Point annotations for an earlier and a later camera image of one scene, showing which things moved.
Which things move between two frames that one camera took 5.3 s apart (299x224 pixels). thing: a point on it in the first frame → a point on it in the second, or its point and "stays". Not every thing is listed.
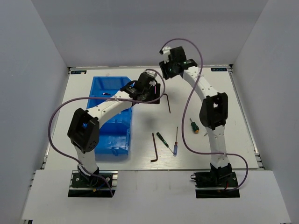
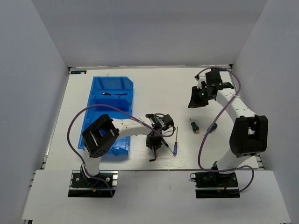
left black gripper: x=154 y=95 → x=158 y=143
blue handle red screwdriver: x=175 y=148 stays
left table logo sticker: x=78 y=72 stays
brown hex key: x=168 y=102 → x=109 y=94
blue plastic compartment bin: x=115 y=138 stays
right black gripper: x=163 y=67 → x=195 y=101
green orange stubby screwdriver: x=195 y=128 stays
